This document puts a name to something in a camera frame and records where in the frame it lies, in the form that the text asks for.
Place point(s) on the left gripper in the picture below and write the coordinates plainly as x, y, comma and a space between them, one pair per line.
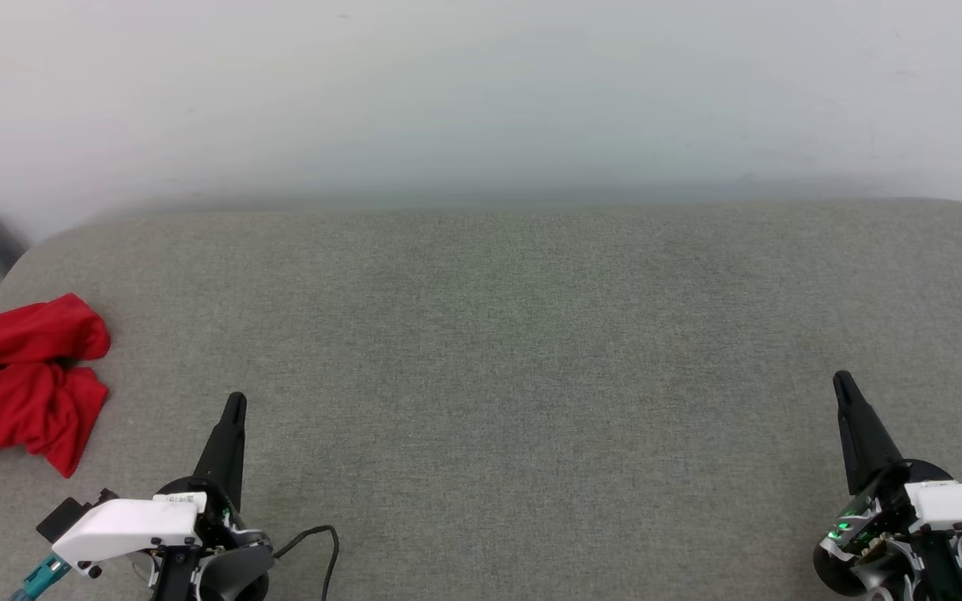
235, 572

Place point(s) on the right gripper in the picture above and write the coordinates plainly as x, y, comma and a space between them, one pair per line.
869, 542

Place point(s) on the red and white shirt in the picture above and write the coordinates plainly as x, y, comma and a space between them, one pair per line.
13, 384

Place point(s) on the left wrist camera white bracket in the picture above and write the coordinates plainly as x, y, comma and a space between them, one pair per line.
126, 526

